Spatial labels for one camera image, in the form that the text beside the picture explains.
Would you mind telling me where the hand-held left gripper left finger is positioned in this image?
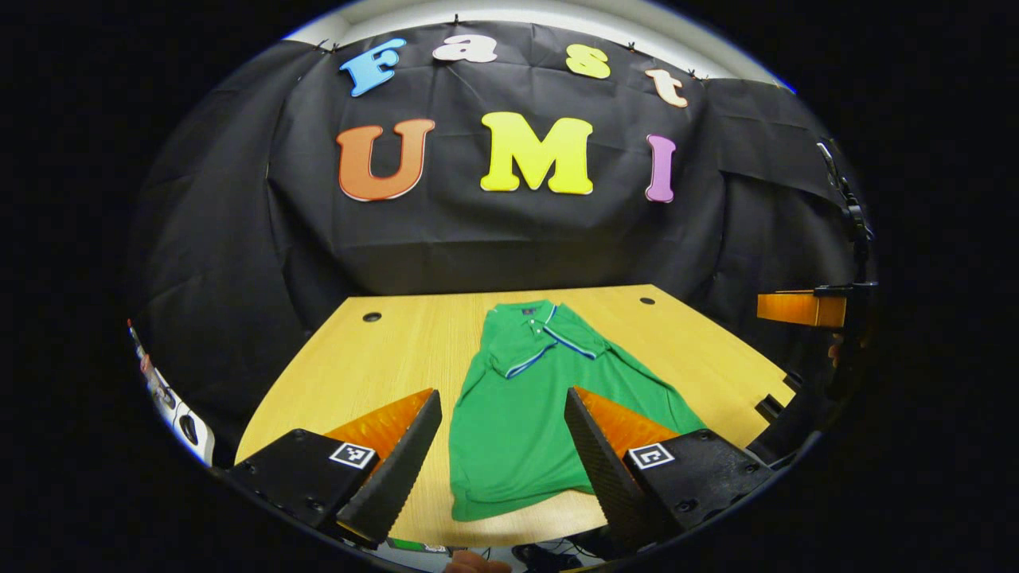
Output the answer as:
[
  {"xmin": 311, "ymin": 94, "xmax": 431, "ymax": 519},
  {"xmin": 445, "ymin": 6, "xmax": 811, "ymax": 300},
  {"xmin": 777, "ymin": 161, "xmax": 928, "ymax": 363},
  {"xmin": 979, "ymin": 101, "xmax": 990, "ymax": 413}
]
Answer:
[{"xmin": 227, "ymin": 388, "xmax": 443, "ymax": 550}]

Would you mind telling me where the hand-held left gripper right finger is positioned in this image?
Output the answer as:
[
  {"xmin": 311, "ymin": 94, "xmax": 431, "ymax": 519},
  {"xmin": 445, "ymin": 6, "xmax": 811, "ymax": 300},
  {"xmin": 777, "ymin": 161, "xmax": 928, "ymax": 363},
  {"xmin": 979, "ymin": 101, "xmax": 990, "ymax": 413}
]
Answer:
[{"xmin": 564, "ymin": 387, "xmax": 775, "ymax": 550}]

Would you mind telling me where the green T-shirt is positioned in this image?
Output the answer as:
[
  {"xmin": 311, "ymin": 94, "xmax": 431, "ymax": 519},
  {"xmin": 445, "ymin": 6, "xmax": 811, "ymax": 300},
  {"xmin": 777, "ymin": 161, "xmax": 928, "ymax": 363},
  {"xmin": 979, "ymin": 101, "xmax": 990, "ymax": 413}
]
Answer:
[{"xmin": 448, "ymin": 299, "xmax": 708, "ymax": 523}]

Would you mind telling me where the black clamp stand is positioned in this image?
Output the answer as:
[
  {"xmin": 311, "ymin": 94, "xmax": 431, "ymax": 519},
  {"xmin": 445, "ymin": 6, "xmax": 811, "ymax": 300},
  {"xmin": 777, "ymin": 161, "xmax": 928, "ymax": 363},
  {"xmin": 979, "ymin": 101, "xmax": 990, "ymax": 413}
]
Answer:
[{"xmin": 816, "ymin": 139, "xmax": 876, "ymax": 279}]

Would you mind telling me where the white patterned object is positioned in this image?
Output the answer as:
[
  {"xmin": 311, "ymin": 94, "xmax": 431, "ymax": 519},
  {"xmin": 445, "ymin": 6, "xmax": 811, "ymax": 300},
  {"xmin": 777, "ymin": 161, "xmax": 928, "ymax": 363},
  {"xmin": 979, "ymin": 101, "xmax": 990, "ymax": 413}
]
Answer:
[{"xmin": 127, "ymin": 318, "xmax": 217, "ymax": 467}]

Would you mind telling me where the black cable bundle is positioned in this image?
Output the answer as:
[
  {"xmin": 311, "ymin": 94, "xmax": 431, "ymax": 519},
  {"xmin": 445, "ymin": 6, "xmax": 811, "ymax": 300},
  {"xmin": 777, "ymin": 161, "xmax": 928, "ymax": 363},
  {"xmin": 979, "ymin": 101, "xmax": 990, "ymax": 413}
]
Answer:
[{"xmin": 509, "ymin": 540, "xmax": 594, "ymax": 572}]

